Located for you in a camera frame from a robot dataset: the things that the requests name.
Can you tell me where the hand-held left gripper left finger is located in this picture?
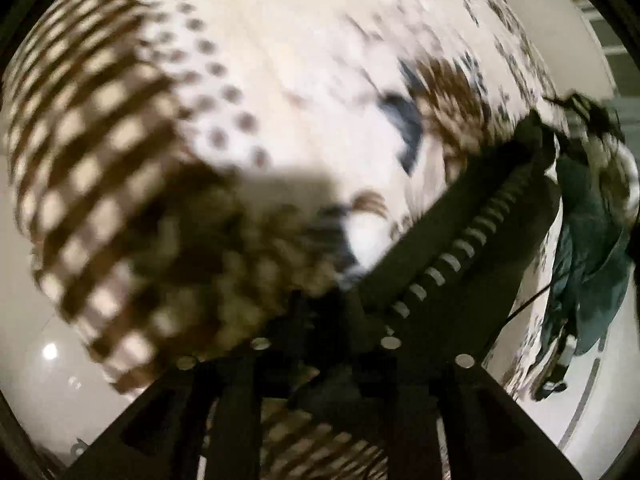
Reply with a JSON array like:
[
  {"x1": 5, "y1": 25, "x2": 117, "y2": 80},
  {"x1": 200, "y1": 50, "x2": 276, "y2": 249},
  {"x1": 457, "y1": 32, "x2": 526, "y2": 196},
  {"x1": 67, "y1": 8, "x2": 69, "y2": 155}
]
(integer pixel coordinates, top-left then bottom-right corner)
[{"x1": 64, "y1": 290, "x2": 346, "y2": 480}]

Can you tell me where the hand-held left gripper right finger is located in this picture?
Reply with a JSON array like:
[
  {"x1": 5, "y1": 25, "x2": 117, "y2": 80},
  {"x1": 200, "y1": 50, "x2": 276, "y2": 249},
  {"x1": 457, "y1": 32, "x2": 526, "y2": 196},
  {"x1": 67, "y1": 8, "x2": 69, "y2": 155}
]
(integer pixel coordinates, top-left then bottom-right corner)
[{"x1": 345, "y1": 332, "x2": 587, "y2": 480}]

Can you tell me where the dark green garment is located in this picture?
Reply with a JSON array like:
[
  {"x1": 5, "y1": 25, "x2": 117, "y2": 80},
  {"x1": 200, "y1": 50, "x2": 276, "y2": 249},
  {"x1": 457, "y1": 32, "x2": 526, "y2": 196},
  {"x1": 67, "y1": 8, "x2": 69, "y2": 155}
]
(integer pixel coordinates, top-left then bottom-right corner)
[{"x1": 531, "y1": 152, "x2": 635, "y2": 403}]

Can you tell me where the brown checked printed bedsheet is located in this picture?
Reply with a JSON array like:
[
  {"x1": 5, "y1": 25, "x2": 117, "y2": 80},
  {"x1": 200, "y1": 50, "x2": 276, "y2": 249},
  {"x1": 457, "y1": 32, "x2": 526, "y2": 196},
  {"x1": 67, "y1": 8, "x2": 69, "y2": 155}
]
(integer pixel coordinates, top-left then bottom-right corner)
[{"x1": 2, "y1": 0, "x2": 576, "y2": 480}]

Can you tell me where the thin black cable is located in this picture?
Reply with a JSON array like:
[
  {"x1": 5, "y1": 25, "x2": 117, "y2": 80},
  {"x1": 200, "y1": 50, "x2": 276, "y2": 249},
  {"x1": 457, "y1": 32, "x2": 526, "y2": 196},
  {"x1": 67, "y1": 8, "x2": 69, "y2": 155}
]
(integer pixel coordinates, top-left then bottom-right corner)
[{"x1": 502, "y1": 280, "x2": 556, "y2": 323}]

